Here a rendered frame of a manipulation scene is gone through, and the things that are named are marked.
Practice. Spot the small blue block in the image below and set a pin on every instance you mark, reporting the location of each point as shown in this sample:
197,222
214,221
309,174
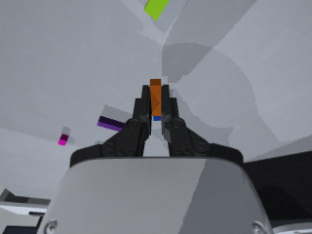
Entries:
156,118

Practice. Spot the purple rod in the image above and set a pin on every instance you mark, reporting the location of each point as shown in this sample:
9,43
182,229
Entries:
110,124

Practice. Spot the orange rod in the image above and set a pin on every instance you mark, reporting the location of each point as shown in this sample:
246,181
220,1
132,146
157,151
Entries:
155,92

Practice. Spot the small magenta block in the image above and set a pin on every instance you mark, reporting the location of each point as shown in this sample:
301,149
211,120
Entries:
63,139

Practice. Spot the lime green rod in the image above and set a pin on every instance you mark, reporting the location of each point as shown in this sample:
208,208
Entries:
154,8

